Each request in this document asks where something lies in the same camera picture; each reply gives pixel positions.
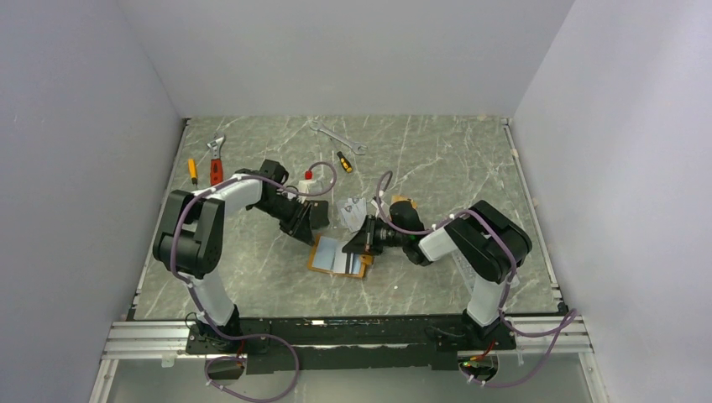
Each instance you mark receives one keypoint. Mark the white striped credit card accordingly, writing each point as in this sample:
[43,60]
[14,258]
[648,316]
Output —
[352,265]

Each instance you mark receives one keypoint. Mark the black yellow stubby screwdriver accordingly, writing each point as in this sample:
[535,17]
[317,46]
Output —
[344,162]

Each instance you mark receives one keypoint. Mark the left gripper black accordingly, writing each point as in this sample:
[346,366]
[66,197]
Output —
[299,224]

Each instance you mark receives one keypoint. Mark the silver open-end wrench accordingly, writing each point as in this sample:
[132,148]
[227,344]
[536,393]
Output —
[356,147]

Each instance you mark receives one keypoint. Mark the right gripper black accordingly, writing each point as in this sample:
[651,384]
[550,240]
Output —
[364,242]

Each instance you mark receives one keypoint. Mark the black credit card stack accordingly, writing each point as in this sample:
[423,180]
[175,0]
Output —
[319,214]

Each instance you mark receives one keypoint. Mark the clear plastic screw box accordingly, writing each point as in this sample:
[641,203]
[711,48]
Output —
[470,273]

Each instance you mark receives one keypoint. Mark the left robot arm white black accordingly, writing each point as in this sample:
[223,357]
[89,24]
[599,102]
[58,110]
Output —
[189,238]

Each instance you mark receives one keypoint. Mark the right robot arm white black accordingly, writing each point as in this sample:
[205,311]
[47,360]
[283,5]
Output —
[492,245]

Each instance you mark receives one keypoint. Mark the small yellow screwdriver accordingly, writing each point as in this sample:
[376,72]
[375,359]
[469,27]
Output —
[193,174]

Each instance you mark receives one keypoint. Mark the red handled adjustable wrench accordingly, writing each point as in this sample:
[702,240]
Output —
[216,166]

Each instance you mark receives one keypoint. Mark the grey credit card stack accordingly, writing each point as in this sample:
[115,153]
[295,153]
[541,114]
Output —
[352,212]

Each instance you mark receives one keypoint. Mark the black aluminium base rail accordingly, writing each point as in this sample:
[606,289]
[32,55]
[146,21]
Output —
[438,342]

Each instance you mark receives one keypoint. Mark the orange leather card holder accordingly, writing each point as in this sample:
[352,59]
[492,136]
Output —
[326,257]

